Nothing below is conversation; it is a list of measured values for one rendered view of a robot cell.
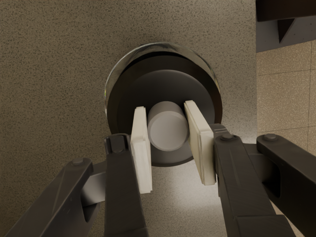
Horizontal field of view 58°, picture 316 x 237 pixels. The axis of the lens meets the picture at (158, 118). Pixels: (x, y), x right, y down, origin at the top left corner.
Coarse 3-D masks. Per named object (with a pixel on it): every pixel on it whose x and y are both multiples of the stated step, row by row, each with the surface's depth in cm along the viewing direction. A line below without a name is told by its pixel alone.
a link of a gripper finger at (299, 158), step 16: (256, 144) 13; (272, 144) 12; (288, 144) 12; (272, 160) 12; (288, 160) 11; (304, 160) 11; (288, 176) 11; (304, 176) 10; (272, 192) 12; (288, 192) 11; (304, 192) 10; (288, 208) 11; (304, 208) 10; (304, 224) 10
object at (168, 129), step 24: (144, 72) 21; (168, 72) 20; (192, 72) 21; (120, 96) 21; (144, 96) 21; (168, 96) 21; (192, 96) 21; (216, 96) 22; (120, 120) 21; (168, 120) 18; (216, 120) 22; (168, 144) 19
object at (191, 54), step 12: (144, 48) 25; (156, 48) 25; (168, 48) 25; (180, 48) 25; (120, 60) 25; (132, 60) 25; (192, 60) 25; (204, 60) 25; (120, 72) 25; (108, 84) 25; (216, 84) 26; (108, 96) 26
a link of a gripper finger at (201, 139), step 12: (192, 108) 18; (192, 120) 16; (204, 120) 16; (192, 132) 17; (204, 132) 14; (192, 144) 18; (204, 144) 14; (204, 156) 14; (204, 168) 14; (204, 180) 15
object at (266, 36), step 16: (256, 0) 129; (272, 0) 114; (288, 0) 102; (304, 0) 92; (256, 16) 134; (272, 16) 117; (288, 16) 104; (304, 16) 94; (256, 32) 136; (272, 32) 136; (288, 32) 136; (304, 32) 137; (256, 48) 138; (272, 48) 138
